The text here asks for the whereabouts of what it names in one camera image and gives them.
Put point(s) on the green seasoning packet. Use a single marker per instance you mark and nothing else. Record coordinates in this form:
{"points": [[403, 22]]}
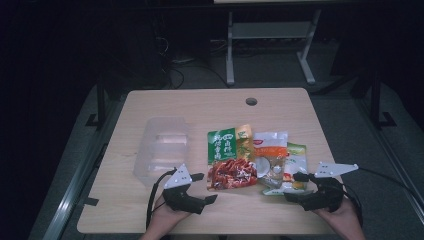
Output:
{"points": [[221, 146]]}

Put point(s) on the person's left hand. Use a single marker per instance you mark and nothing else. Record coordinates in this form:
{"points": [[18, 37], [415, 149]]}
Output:
{"points": [[165, 216]]}

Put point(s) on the white orange food packet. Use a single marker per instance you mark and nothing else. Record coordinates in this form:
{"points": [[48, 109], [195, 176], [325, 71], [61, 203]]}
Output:
{"points": [[270, 154]]}

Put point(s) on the clear plastic container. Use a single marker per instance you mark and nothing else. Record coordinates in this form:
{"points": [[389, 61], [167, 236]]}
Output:
{"points": [[160, 150]]}

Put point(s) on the white green food packet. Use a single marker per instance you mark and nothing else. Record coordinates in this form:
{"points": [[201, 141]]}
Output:
{"points": [[299, 159]]}

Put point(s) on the person's right hand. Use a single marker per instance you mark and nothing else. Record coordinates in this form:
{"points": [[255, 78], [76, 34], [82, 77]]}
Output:
{"points": [[343, 218]]}

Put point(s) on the black metal stand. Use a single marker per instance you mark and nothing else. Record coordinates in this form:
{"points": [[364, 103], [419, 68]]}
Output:
{"points": [[376, 100]]}

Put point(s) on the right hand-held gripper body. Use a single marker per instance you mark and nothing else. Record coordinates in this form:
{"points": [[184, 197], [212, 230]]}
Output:
{"points": [[328, 196]]}

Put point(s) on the silver metal rail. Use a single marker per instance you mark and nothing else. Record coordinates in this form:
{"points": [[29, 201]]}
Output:
{"points": [[71, 191]]}

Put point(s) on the grey metal table frame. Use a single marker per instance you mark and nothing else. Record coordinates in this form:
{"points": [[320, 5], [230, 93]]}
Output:
{"points": [[270, 30]]}

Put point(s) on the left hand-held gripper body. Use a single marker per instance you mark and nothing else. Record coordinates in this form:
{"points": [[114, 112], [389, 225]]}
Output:
{"points": [[181, 196]]}

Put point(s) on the black clip on table edge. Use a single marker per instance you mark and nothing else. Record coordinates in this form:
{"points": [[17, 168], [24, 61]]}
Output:
{"points": [[91, 201]]}

